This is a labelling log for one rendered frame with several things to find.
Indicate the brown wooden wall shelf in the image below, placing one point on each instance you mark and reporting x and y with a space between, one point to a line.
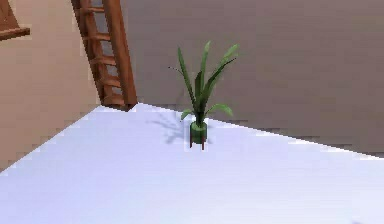
8 25

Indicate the brown wooden ladder shelf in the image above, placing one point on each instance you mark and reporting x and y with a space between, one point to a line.
115 50

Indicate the green house plant in pot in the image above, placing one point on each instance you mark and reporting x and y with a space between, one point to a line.
199 131

